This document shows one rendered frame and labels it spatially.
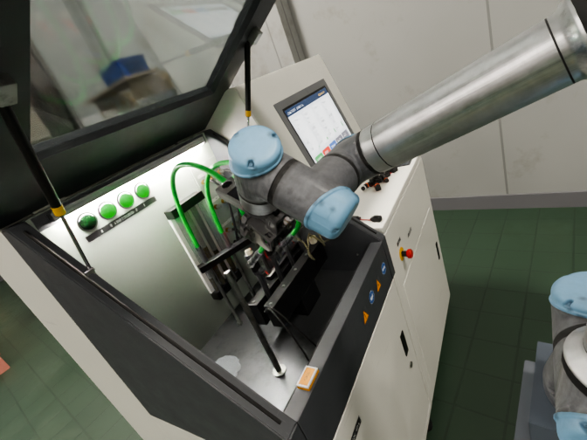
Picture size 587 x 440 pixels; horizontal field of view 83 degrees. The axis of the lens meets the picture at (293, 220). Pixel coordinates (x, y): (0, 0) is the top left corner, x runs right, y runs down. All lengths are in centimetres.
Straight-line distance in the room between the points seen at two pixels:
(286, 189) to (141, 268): 71
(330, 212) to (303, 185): 5
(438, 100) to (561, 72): 12
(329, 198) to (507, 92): 23
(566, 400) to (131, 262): 96
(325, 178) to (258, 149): 10
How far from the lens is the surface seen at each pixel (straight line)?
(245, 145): 46
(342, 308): 92
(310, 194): 44
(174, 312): 116
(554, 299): 63
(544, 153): 294
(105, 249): 103
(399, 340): 130
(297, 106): 140
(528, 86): 46
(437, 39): 283
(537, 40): 46
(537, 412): 77
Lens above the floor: 154
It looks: 23 degrees down
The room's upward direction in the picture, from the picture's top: 22 degrees counter-clockwise
